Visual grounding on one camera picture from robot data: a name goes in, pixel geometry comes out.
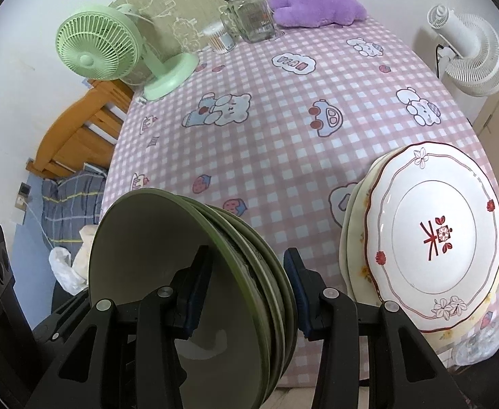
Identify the green desk fan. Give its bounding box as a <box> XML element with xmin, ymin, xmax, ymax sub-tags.
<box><xmin>56</xmin><ymin>3</ymin><xmax>200</xmax><ymax>101</ymax></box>

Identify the purple plush toy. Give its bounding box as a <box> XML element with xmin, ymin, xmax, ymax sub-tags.
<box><xmin>267</xmin><ymin>0</ymin><xmax>367</xmax><ymax>28</ymax></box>

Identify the scalloped yellow floral plate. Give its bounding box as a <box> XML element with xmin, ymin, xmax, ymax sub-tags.
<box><xmin>339</xmin><ymin>157</ymin><xmax>499</xmax><ymax>346</ymax></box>

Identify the grey plaid pillow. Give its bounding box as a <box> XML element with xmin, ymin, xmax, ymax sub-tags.
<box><xmin>40</xmin><ymin>166</ymin><xmax>107</xmax><ymax>250</ymax></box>

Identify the clear plastic bag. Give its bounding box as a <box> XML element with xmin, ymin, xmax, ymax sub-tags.
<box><xmin>441</xmin><ymin>328</ymin><xmax>499</xmax><ymax>367</ymax></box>

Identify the white cable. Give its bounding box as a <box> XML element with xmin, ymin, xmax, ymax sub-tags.
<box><xmin>25</xmin><ymin>206</ymin><xmax>57</xmax><ymax>251</ymax></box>

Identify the round yellow floral plate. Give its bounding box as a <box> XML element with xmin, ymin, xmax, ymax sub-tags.
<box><xmin>349</xmin><ymin>170</ymin><xmax>384</xmax><ymax>303</ymax></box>

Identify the white plate red flower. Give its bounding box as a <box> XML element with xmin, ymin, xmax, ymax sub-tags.
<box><xmin>364</xmin><ymin>141</ymin><xmax>499</xmax><ymax>333</ymax></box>

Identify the pink checked tablecloth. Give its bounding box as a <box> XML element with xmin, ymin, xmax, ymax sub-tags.
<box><xmin>100</xmin><ymin>15</ymin><xmax>499</xmax><ymax>388</ymax></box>

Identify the cotton swab container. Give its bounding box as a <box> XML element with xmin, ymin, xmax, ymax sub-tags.
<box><xmin>201</xmin><ymin>23</ymin><xmax>237</xmax><ymax>54</ymax></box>

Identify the floral ceramic bowl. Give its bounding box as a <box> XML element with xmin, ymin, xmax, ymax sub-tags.
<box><xmin>190</xmin><ymin>202</ymin><xmax>293</xmax><ymax>397</ymax></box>
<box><xmin>215</xmin><ymin>209</ymin><xmax>299</xmax><ymax>371</ymax></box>
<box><xmin>88</xmin><ymin>188</ymin><xmax>284</xmax><ymax>409</ymax></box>

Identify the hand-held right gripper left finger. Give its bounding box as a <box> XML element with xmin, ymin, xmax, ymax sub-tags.
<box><xmin>28</xmin><ymin>245</ymin><xmax>214</xmax><ymax>409</ymax></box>

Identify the white standing fan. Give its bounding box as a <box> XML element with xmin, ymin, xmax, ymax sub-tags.
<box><xmin>427</xmin><ymin>4</ymin><xmax>499</xmax><ymax>116</ymax></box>

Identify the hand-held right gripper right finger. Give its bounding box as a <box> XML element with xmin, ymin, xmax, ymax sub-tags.
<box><xmin>283</xmin><ymin>248</ymin><xmax>467</xmax><ymax>409</ymax></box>

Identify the white plastic bag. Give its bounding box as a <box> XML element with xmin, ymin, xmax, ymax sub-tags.
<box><xmin>48</xmin><ymin>247</ymin><xmax>89</xmax><ymax>294</ymax></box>

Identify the glass jar dark lid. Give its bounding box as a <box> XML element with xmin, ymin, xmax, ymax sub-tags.
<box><xmin>220</xmin><ymin>0</ymin><xmax>278</xmax><ymax>43</ymax></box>

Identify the peach cloth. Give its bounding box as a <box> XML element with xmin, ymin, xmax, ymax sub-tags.
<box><xmin>73</xmin><ymin>226</ymin><xmax>97</xmax><ymax>277</ymax></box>

